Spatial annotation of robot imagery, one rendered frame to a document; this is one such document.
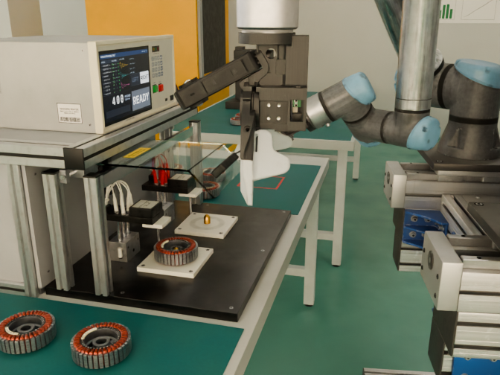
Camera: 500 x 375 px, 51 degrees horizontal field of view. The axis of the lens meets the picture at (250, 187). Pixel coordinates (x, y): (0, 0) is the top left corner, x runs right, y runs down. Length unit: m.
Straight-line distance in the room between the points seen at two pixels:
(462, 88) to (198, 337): 0.85
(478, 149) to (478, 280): 0.52
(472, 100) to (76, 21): 6.65
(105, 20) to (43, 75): 4.00
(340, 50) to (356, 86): 5.31
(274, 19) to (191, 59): 4.32
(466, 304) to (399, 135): 0.41
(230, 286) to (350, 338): 1.29
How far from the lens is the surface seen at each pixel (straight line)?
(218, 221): 1.58
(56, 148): 1.14
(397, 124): 1.18
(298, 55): 0.64
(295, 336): 2.44
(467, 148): 1.38
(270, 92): 0.63
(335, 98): 1.18
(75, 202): 1.39
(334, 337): 2.46
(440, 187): 1.39
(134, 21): 5.14
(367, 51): 6.46
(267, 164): 0.62
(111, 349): 1.04
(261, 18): 0.62
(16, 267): 1.34
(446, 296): 0.94
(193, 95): 0.66
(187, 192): 1.51
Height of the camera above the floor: 1.37
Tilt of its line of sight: 18 degrees down
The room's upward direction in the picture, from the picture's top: straight up
